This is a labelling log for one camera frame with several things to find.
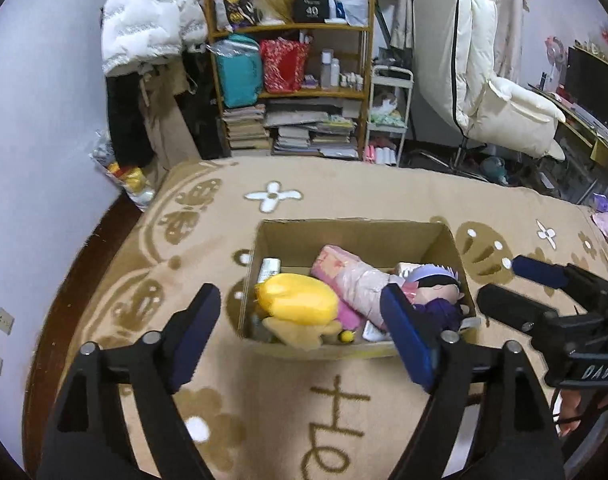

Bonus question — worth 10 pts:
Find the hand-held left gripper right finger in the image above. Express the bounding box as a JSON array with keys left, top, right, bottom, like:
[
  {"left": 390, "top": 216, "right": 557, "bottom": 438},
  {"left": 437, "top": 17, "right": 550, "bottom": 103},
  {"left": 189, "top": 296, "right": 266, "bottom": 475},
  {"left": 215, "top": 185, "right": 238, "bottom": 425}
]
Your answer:
[{"left": 380, "top": 282, "right": 567, "bottom": 480}]

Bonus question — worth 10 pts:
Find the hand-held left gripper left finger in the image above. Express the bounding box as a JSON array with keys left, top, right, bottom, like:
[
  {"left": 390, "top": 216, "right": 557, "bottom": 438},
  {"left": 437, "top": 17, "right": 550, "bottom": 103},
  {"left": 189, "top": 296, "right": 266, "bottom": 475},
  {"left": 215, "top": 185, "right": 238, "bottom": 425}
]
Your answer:
[{"left": 36, "top": 282, "right": 222, "bottom": 480}]

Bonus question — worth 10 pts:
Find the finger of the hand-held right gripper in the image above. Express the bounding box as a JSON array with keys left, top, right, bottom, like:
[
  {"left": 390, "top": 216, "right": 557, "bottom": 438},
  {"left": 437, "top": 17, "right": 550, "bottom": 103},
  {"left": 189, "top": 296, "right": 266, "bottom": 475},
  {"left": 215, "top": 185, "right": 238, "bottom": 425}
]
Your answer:
[
  {"left": 476, "top": 282, "right": 560, "bottom": 336},
  {"left": 511, "top": 254, "right": 608, "bottom": 306}
]

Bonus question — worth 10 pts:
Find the purple-haired doll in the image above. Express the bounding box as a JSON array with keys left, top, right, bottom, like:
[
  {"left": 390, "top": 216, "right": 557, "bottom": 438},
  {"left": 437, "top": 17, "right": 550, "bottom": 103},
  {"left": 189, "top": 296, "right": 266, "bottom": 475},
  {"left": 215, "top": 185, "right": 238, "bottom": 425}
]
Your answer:
[{"left": 398, "top": 262, "right": 477, "bottom": 333}]

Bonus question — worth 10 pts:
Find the pink plush toy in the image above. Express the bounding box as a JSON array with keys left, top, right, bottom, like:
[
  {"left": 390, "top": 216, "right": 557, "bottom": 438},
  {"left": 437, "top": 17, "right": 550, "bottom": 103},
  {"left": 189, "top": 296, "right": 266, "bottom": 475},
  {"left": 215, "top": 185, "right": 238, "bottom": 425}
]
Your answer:
[{"left": 334, "top": 301, "right": 367, "bottom": 331}]

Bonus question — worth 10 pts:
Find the pink doll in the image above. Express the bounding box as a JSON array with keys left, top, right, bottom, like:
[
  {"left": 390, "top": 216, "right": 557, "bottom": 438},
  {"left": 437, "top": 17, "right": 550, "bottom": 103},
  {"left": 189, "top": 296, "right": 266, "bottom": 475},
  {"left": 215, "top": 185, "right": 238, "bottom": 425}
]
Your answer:
[{"left": 310, "top": 245, "right": 405, "bottom": 332}]

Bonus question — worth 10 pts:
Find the green tissue pack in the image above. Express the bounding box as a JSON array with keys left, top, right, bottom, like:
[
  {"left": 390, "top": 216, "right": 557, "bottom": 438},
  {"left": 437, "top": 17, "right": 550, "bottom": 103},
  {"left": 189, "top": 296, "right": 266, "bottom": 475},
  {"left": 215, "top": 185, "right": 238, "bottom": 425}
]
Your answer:
[{"left": 256, "top": 257, "right": 283, "bottom": 287}]

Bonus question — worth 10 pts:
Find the beige plush toy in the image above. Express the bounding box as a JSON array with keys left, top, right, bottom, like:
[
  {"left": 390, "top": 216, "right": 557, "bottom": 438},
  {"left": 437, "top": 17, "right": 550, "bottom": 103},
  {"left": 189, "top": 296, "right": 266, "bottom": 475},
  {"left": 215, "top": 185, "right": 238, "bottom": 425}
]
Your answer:
[{"left": 261, "top": 315, "right": 345, "bottom": 352}]

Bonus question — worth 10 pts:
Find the yellow plush toy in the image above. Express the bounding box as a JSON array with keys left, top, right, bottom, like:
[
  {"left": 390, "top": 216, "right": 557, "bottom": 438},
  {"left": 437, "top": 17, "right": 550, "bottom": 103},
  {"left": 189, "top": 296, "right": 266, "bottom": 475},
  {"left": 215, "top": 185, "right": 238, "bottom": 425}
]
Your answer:
[{"left": 254, "top": 272, "right": 342, "bottom": 323}]

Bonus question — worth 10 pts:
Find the cardboard box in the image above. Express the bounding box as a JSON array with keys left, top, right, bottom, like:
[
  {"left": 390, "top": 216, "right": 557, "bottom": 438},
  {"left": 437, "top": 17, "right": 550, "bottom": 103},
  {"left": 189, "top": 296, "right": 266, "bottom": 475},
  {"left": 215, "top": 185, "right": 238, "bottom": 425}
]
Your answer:
[{"left": 236, "top": 217, "right": 481, "bottom": 361}]

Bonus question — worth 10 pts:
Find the person's right hand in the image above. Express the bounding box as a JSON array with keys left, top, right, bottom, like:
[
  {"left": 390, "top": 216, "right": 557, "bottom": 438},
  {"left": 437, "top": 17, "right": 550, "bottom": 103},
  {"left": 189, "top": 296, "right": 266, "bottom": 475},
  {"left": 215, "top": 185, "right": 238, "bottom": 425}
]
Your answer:
[{"left": 556, "top": 387, "right": 608, "bottom": 438}]

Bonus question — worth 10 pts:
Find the small white packet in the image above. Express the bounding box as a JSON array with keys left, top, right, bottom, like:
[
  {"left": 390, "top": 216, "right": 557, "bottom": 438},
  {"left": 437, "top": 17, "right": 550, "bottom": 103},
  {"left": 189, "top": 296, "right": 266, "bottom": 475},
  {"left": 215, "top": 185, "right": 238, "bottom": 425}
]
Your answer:
[{"left": 361, "top": 320, "right": 396, "bottom": 343}]

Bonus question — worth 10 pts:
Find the teal round object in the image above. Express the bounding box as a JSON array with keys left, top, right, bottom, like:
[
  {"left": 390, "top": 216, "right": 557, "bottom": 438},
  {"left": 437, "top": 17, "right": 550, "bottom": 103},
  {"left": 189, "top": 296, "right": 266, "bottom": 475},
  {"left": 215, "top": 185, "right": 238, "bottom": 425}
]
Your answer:
[{"left": 481, "top": 156, "right": 510, "bottom": 186}]

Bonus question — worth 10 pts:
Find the cluttered desk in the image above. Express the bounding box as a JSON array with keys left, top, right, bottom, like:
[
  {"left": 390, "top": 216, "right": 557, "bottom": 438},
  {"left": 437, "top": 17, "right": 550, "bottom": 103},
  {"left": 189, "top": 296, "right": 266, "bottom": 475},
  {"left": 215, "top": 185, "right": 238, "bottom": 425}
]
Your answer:
[{"left": 529, "top": 85, "right": 608, "bottom": 206}]

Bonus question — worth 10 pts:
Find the cream padded chair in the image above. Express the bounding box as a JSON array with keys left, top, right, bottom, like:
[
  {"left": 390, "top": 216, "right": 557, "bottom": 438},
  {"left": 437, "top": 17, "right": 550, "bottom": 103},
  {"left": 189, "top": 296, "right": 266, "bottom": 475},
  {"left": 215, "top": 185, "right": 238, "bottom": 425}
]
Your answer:
[{"left": 464, "top": 77, "right": 567, "bottom": 161}]

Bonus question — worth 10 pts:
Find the beige flower-patterned blanket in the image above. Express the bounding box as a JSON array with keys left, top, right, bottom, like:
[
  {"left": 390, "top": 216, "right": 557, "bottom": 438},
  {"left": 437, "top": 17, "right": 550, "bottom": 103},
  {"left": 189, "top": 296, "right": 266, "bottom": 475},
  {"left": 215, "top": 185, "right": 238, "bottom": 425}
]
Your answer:
[{"left": 66, "top": 155, "right": 608, "bottom": 480}]

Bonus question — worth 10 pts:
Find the clear bag of snacks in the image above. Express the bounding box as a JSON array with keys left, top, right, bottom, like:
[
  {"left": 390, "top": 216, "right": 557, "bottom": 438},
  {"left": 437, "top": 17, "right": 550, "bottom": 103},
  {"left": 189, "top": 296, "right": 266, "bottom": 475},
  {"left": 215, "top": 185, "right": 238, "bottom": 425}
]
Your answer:
[{"left": 91, "top": 132, "right": 157, "bottom": 211}]

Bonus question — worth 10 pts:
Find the black monitor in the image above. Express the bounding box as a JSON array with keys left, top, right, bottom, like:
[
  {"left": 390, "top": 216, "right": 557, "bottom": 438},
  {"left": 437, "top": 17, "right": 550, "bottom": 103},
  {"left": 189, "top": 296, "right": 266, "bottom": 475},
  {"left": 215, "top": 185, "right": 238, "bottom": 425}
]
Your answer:
[{"left": 566, "top": 46, "right": 608, "bottom": 141}]

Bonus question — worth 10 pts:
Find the white rolling cart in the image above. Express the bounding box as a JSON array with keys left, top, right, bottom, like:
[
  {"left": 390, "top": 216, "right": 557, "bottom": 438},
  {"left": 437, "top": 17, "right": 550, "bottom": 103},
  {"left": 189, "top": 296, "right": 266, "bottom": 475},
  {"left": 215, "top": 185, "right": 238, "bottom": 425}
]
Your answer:
[{"left": 365, "top": 65, "right": 415, "bottom": 166}]

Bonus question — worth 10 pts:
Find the stack of brown books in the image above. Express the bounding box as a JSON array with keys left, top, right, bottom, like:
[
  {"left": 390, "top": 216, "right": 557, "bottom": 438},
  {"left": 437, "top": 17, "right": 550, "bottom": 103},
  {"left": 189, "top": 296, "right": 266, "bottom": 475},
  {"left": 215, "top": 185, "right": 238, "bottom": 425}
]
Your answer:
[{"left": 221, "top": 105, "right": 271, "bottom": 153}]

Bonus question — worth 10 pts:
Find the beige hanging garment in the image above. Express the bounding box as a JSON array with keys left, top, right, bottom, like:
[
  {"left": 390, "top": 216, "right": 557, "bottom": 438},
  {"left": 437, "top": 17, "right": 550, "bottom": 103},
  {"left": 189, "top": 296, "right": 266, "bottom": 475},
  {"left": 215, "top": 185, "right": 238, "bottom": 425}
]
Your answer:
[{"left": 139, "top": 67, "right": 202, "bottom": 171}]

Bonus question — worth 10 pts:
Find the pink desk fan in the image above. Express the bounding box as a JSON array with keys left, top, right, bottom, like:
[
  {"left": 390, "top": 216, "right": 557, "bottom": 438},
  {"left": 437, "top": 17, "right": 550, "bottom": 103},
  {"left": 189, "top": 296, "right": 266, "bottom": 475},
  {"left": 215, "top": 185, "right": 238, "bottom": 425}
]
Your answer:
[{"left": 544, "top": 36, "right": 567, "bottom": 91}]

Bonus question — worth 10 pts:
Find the stack of mixed books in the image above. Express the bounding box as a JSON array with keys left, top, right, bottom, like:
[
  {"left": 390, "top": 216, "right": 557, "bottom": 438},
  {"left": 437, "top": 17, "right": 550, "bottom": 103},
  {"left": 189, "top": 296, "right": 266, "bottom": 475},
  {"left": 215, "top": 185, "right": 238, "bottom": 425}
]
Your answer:
[{"left": 271, "top": 125, "right": 360, "bottom": 158}]

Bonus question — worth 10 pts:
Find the black hanging garment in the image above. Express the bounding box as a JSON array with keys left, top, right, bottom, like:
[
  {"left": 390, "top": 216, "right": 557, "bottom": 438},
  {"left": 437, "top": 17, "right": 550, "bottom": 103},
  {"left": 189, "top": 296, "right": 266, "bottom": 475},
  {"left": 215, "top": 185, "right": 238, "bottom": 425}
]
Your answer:
[{"left": 105, "top": 72, "right": 155, "bottom": 168}]

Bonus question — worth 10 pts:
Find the pile of grey papers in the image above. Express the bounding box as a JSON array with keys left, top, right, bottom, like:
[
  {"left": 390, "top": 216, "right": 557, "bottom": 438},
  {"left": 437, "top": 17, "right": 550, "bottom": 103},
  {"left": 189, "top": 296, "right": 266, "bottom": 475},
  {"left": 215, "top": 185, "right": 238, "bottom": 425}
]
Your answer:
[{"left": 264, "top": 99, "right": 360, "bottom": 128}]

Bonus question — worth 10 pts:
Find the cream long down coat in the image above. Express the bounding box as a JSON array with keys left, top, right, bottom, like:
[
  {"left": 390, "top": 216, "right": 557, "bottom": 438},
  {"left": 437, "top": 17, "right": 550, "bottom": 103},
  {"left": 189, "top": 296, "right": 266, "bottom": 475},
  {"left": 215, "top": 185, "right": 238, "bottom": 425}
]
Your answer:
[{"left": 411, "top": 0, "right": 510, "bottom": 133}]

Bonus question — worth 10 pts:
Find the teal bag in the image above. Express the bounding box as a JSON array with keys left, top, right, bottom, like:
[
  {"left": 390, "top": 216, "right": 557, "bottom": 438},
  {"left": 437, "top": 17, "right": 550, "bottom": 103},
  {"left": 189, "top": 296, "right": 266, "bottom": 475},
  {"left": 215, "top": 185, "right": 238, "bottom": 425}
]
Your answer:
[{"left": 215, "top": 35, "right": 262, "bottom": 108}]

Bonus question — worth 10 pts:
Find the red patterned gift bag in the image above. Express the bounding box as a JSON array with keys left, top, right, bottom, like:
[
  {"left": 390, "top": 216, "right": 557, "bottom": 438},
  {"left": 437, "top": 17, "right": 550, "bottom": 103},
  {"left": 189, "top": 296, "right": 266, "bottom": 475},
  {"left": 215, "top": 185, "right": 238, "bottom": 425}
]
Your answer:
[{"left": 259, "top": 39, "right": 310, "bottom": 93}]

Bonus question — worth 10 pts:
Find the white hanging garment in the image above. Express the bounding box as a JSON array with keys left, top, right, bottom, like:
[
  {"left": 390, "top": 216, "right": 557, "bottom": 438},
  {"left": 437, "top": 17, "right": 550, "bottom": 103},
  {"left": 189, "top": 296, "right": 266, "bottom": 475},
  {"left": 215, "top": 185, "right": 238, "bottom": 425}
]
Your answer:
[{"left": 369, "top": 0, "right": 415, "bottom": 51}]

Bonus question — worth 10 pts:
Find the wooden shelf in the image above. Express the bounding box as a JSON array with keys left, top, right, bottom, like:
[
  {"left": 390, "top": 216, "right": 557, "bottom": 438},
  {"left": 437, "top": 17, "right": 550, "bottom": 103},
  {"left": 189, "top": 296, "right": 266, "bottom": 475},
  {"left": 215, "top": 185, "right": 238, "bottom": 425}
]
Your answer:
[{"left": 204, "top": 0, "right": 377, "bottom": 161}]

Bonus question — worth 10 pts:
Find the white puffer jacket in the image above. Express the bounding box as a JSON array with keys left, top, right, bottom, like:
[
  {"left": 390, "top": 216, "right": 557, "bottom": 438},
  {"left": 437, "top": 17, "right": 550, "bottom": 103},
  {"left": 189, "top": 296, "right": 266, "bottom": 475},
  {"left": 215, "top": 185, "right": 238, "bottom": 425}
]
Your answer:
[{"left": 101, "top": 0, "right": 207, "bottom": 77}]

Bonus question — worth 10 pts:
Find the colourful printed bag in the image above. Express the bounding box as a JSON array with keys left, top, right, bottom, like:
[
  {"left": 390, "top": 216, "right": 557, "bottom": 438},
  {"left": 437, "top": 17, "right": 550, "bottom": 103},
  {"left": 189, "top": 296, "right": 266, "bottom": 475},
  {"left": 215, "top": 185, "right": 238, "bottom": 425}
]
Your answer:
[{"left": 206, "top": 0, "right": 257, "bottom": 33}]

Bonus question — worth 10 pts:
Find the black printed box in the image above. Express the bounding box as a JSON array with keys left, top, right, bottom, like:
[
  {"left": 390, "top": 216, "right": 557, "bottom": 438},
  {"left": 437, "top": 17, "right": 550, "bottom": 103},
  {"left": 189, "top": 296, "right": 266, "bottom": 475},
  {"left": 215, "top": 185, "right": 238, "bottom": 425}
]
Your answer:
[{"left": 294, "top": 0, "right": 331, "bottom": 23}]

